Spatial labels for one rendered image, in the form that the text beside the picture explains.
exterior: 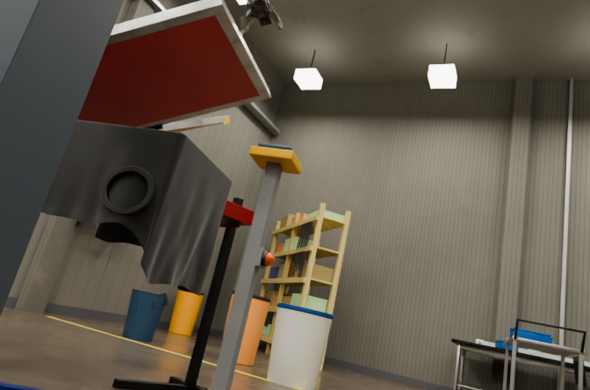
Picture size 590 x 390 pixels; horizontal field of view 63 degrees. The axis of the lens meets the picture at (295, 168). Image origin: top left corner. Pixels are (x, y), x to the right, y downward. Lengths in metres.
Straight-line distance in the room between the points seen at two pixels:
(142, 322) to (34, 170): 4.68
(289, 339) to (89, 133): 3.31
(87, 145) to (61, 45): 0.50
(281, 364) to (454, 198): 5.65
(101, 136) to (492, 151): 8.57
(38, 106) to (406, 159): 8.95
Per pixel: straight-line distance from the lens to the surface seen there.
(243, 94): 1.96
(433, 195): 9.40
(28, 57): 1.10
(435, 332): 8.91
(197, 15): 1.58
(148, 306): 5.68
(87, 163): 1.56
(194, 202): 1.56
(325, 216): 7.41
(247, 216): 2.96
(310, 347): 4.56
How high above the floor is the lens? 0.49
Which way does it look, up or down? 18 degrees up
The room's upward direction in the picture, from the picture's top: 13 degrees clockwise
